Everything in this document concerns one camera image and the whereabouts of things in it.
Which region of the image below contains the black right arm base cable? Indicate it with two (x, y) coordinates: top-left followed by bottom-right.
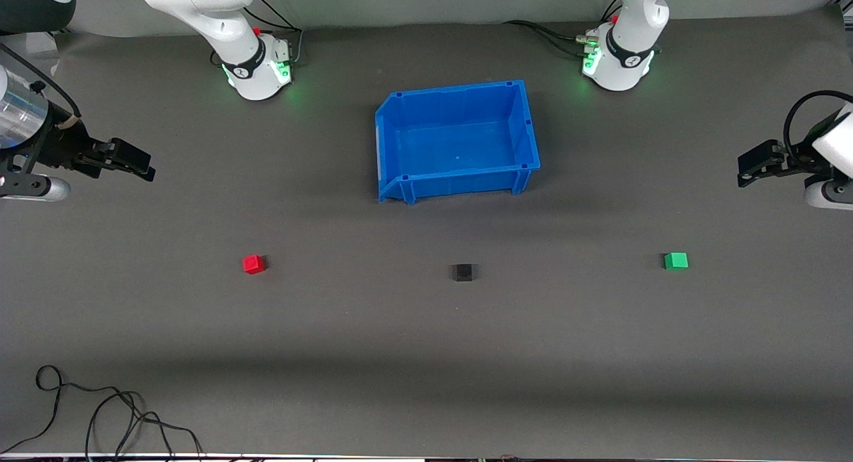
(212, 0), (305, 68)

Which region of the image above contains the blue plastic storage bin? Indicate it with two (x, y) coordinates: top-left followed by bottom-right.
(375, 80), (541, 205)

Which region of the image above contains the black arm base cable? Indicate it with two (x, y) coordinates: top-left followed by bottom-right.
(503, 20), (600, 57)
(212, 0), (305, 68)

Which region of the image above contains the thin black loose cable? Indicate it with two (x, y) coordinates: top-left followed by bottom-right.
(0, 365), (204, 459)

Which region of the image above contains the black left arm dress cable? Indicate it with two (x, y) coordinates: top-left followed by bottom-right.
(784, 91), (853, 157)

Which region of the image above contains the black left arm base cable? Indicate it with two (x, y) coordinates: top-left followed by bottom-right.
(503, 20), (600, 57)

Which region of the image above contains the black arm dress cable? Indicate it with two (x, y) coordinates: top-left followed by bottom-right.
(784, 91), (853, 157)
(0, 42), (82, 126)

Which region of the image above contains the dark grey table mat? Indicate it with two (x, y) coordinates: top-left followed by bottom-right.
(0, 5), (853, 459)

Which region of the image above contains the black right arm dress cable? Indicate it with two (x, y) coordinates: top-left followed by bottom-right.
(0, 42), (82, 126)

